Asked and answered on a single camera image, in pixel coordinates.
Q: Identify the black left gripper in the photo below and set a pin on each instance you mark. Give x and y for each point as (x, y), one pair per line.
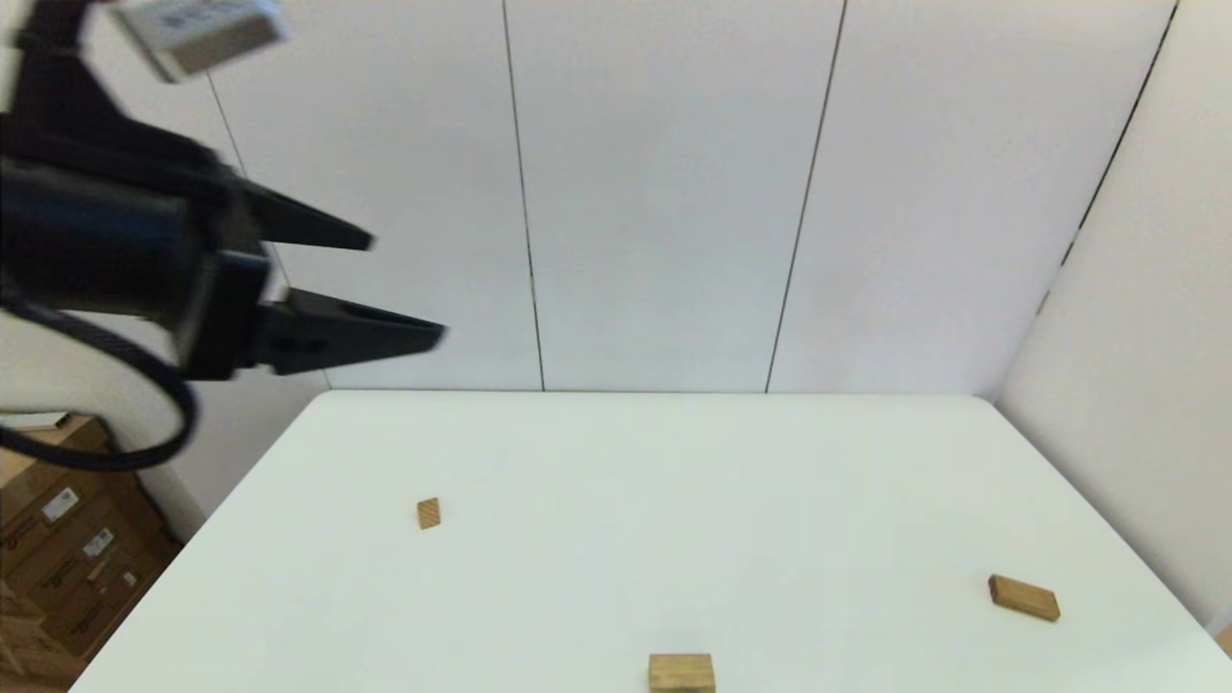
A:
(106, 241)

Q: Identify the small triangular wooden block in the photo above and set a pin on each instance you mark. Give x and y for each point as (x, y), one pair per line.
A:
(429, 513)

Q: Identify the arched light wooden block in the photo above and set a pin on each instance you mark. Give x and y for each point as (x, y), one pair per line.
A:
(681, 672)

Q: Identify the rectangular brown wooden block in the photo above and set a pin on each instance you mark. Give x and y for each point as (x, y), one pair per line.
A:
(1024, 598)

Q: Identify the white flat board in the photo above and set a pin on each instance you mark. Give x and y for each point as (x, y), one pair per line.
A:
(34, 421)

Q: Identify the brown cardboard box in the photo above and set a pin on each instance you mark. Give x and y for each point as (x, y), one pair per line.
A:
(17, 635)
(115, 602)
(96, 545)
(48, 472)

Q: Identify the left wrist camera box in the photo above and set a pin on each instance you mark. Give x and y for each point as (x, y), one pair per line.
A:
(202, 34)

